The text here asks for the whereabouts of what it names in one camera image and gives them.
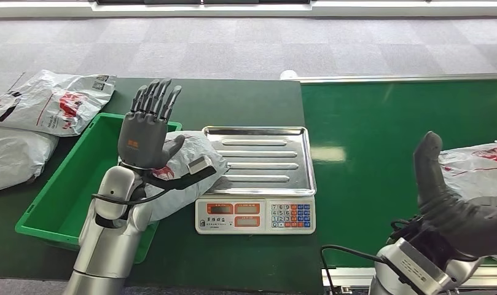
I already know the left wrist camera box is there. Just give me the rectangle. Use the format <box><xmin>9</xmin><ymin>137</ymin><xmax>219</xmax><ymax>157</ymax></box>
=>
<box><xmin>166</xmin><ymin>155</ymin><xmax>217</xmax><ymax>191</ymax></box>

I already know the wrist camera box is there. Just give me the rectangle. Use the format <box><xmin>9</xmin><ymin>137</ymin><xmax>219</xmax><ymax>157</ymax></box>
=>
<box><xmin>380</xmin><ymin>237</ymin><xmax>457</xmax><ymax>295</ymax></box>
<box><xmin>166</xmin><ymin>155</ymin><xmax>217</xmax><ymax>191</ymax></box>

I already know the digital scale with steel tray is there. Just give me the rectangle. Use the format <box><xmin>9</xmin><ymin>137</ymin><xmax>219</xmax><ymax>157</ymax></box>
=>
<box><xmin>194</xmin><ymin>125</ymin><xmax>318</xmax><ymax>236</ymax></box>

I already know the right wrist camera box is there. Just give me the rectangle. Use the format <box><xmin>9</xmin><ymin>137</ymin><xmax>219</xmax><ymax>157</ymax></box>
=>
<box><xmin>380</xmin><ymin>237</ymin><xmax>457</xmax><ymax>295</ymax></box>

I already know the plain white mailer bag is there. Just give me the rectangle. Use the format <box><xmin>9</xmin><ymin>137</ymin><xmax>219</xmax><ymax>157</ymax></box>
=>
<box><xmin>0</xmin><ymin>125</ymin><xmax>60</xmax><ymax>195</ymax></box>

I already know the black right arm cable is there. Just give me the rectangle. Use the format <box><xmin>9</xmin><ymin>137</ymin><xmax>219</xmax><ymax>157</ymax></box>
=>
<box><xmin>320</xmin><ymin>244</ymin><xmax>404</xmax><ymax>295</ymax></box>

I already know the grey plastic mailer package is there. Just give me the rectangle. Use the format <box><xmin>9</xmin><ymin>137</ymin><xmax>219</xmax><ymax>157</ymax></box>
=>
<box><xmin>144</xmin><ymin>130</ymin><xmax>231</xmax><ymax>223</ymax></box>

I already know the silver conveyor side rail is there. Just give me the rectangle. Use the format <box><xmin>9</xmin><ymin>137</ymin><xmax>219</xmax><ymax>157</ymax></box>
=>
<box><xmin>321</xmin><ymin>266</ymin><xmax>497</xmax><ymax>291</ymax></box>
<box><xmin>296</xmin><ymin>73</ymin><xmax>497</xmax><ymax>84</ymax></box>

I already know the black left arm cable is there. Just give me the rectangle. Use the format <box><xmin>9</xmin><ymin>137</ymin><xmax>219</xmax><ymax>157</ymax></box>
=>
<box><xmin>91</xmin><ymin>179</ymin><xmax>180</xmax><ymax>207</ymax></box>

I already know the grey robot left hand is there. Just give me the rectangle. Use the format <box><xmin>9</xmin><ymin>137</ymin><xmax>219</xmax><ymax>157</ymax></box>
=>
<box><xmin>117</xmin><ymin>77</ymin><xmax>187</xmax><ymax>171</ymax></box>

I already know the green plastic crate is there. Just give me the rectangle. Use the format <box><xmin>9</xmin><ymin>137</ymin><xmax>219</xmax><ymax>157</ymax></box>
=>
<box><xmin>15</xmin><ymin>112</ymin><xmax>184</xmax><ymax>265</ymax></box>

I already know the white mailer bag, red print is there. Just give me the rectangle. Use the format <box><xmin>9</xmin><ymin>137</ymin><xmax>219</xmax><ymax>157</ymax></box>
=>
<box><xmin>0</xmin><ymin>69</ymin><xmax>117</xmax><ymax>138</ymax></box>

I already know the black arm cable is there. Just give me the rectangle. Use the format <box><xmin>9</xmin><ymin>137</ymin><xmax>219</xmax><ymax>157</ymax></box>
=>
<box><xmin>320</xmin><ymin>244</ymin><xmax>404</xmax><ymax>295</ymax></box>
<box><xmin>91</xmin><ymin>179</ymin><xmax>180</xmax><ymax>207</ymax></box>

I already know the crumpled white mailer, red logo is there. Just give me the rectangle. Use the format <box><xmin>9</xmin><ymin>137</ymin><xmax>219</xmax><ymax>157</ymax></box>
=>
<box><xmin>438</xmin><ymin>140</ymin><xmax>497</xmax><ymax>262</ymax></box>

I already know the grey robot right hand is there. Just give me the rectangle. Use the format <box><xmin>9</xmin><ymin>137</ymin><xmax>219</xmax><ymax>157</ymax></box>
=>
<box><xmin>412</xmin><ymin>130</ymin><xmax>497</xmax><ymax>259</ymax></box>

